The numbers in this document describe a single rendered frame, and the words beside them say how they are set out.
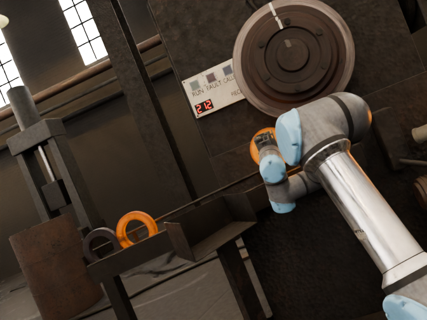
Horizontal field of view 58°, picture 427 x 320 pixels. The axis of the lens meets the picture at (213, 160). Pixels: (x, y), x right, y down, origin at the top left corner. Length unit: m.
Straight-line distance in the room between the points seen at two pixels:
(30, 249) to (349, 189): 3.35
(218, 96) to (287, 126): 0.93
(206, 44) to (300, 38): 0.46
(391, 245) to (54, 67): 8.70
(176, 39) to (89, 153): 7.04
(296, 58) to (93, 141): 7.43
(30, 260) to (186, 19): 2.73
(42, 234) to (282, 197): 2.89
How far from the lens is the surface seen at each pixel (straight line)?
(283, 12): 1.61
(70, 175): 6.65
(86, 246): 1.91
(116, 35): 4.61
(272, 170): 1.15
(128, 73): 4.49
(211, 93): 1.74
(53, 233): 3.83
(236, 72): 1.60
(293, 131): 0.83
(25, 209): 9.77
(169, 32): 1.85
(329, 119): 0.86
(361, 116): 0.90
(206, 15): 1.82
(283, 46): 1.51
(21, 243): 3.90
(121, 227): 1.80
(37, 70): 9.37
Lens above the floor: 0.89
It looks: 1 degrees down
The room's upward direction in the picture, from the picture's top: 22 degrees counter-clockwise
